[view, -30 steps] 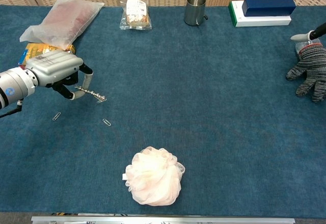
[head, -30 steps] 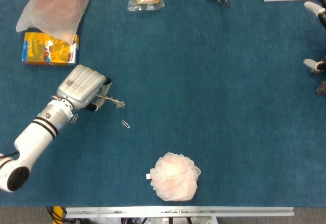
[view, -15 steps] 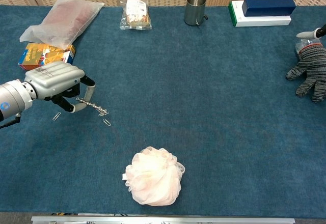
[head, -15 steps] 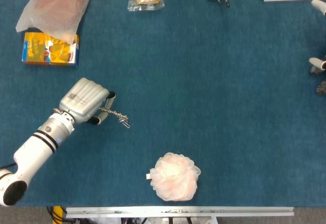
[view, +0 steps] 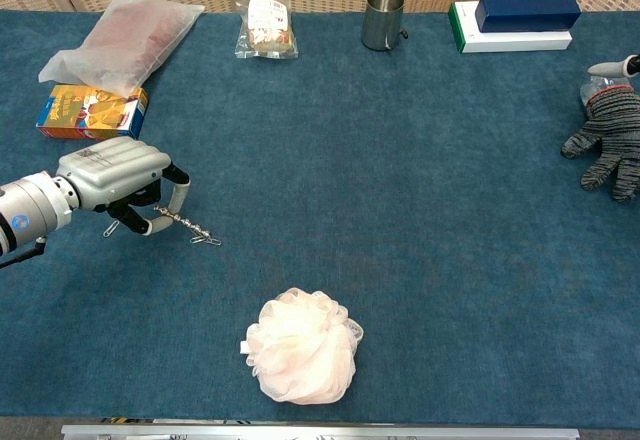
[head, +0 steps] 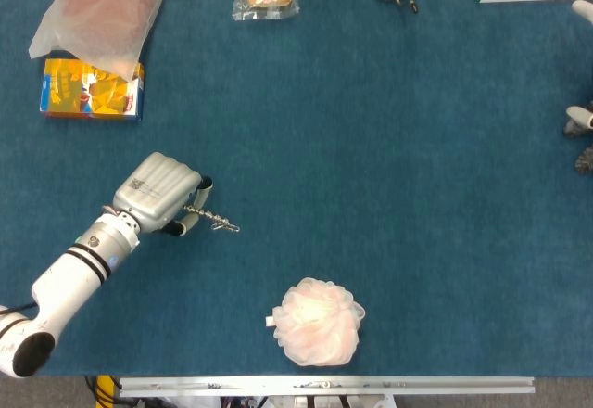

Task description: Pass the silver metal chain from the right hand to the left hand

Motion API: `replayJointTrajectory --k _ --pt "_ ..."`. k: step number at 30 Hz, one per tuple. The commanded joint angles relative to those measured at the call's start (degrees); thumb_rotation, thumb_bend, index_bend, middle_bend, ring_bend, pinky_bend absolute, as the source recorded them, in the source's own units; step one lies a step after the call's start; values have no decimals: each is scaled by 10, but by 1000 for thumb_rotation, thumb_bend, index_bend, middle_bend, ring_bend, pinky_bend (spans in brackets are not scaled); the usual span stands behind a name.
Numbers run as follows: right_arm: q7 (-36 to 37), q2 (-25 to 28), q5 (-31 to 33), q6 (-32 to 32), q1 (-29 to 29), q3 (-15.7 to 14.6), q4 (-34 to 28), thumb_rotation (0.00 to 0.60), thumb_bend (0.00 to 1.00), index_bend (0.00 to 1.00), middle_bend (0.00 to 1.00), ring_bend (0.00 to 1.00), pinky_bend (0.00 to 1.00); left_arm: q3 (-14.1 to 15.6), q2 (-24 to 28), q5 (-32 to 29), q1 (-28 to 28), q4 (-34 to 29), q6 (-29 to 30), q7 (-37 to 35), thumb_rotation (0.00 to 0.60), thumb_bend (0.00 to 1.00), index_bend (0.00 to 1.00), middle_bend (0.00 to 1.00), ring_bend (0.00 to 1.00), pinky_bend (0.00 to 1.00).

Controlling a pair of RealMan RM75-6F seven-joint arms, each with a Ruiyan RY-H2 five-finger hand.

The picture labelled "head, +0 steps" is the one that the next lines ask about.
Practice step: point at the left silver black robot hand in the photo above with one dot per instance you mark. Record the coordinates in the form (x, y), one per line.
(153, 190)

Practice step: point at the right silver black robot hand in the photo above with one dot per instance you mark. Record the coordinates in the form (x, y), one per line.
(581, 116)

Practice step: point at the yellow blue snack box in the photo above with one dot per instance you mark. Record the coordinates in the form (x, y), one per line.
(69, 93)

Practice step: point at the translucent bag with pink contents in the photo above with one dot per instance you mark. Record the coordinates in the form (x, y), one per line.
(102, 9)

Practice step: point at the white mesh bath pouf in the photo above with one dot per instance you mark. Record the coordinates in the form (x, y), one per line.
(315, 320)

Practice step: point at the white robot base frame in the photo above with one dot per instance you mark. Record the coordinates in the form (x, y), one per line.
(278, 402)

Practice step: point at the aluminium profile rail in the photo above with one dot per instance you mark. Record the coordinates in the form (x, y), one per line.
(324, 386)

